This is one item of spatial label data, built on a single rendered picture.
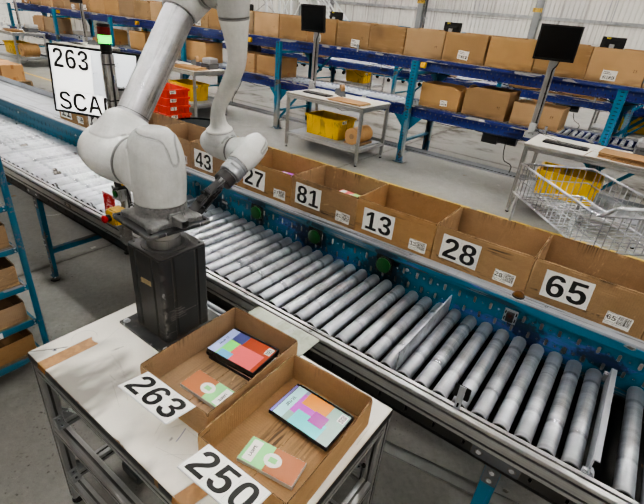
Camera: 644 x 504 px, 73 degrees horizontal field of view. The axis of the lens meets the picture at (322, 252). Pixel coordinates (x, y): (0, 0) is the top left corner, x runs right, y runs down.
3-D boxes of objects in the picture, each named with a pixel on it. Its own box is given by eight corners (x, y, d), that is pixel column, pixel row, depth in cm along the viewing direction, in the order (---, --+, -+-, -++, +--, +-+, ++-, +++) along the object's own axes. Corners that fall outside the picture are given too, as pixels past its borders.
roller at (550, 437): (531, 459, 126) (536, 447, 123) (565, 364, 164) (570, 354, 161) (549, 469, 123) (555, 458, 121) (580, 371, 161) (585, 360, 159)
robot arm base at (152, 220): (158, 239, 124) (156, 221, 122) (119, 214, 136) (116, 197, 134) (211, 223, 137) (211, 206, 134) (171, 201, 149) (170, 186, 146)
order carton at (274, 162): (236, 186, 247) (236, 156, 239) (271, 175, 269) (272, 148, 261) (290, 206, 228) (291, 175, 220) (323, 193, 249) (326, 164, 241)
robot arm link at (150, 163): (157, 214, 125) (151, 137, 115) (115, 197, 133) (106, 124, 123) (199, 199, 138) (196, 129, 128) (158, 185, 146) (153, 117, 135)
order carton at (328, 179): (289, 206, 228) (291, 175, 220) (323, 193, 249) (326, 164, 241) (353, 231, 208) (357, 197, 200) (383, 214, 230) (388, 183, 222)
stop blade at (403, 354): (394, 371, 150) (398, 350, 146) (446, 312, 184) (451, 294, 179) (395, 372, 150) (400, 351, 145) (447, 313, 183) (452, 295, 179)
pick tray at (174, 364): (141, 390, 129) (137, 364, 124) (235, 328, 158) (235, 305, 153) (208, 442, 116) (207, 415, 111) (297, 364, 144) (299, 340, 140)
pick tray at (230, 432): (197, 461, 111) (195, 434, 106) (292, 377, 139) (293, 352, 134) (284, 533, 97) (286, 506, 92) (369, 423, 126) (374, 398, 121)
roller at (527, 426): (508, 446, 129) (513, 435, 127) (547, 356, 167) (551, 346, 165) (525, 456, 127) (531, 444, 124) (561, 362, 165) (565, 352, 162)
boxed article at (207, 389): (199, 373, 136) (199, 369, 136) (237, 397, 129) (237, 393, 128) (180, 387, 131) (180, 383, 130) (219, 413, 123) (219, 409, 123)
